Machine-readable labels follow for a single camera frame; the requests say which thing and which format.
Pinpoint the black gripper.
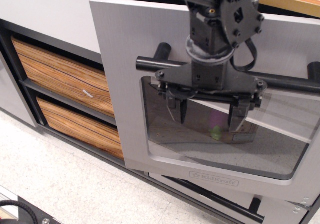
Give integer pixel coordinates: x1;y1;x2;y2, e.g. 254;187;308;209
154;40;268;133

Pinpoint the grey toy oven door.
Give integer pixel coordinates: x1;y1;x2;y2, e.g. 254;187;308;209
89;0;320;206

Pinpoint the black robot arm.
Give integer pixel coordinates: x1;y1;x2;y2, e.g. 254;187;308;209
136;0;267;132

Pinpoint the grey drawer under oven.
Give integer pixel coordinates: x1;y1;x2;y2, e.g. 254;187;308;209
149;173;309;224

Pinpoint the green toy ball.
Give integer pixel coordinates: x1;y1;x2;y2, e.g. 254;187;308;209
209;125;222;141

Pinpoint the lower wood pattern storage bin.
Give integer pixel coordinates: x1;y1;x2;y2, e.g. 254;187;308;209
36;97;124;160

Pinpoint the wood pattern storage bin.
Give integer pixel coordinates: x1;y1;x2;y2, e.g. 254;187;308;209
36;97;124;160
11;36;115;118

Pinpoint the upper wood pattern storage bin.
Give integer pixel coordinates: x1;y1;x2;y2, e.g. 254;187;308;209
11;36;115;118

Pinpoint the grey toy kitchen cabinet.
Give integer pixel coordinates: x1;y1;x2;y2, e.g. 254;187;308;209
0;0;320;224

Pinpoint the black oven door handle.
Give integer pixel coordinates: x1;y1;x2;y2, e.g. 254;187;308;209
136;56;320;95

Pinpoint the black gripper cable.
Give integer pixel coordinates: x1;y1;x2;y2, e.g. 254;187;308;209
229;38;258;72

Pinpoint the black drawer handle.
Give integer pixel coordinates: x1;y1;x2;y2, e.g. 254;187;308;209
166;176;265;224

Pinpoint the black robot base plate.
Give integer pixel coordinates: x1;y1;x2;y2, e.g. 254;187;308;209
0;196;63;224

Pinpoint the black braided cable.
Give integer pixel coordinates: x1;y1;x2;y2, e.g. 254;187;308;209
0;199;44;224

